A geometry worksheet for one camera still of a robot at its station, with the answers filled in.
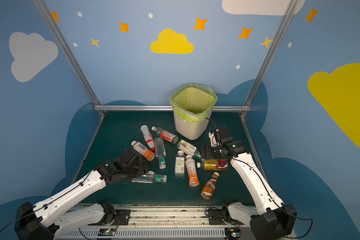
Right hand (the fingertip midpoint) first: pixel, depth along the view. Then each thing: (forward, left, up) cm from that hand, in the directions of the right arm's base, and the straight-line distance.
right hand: (209, 150), depth 78 cm
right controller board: (-34, -12, -20) cm, 41 cm away
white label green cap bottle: (+10, +11, -15) cm, 21 cm away
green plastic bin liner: (+41, +8, -2) cm, 42 cm away
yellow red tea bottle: (-1, -4, -14) cm, 14 cm away
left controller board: (-37, +49, -19) cm, 65 cm away
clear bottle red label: (+19, +27, -14) cm, 36 cm away
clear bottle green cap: (+6, +29, -15) cm, 33 cm away
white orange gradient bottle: (-10, +8, -15) cm, 19 cm away
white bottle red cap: (+17, +39, -15) cm, 45 cm away
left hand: (-10, +32, -6) cm, 35 cm away
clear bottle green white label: (-1, +16, -16) cm, 23 cm away
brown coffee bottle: (-15, -1, -15) cm, 21 cm away
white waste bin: (+19, +10, -7) cm, 22 cm away
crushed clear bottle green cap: (-10, +33, -17) cm, 38 cm away
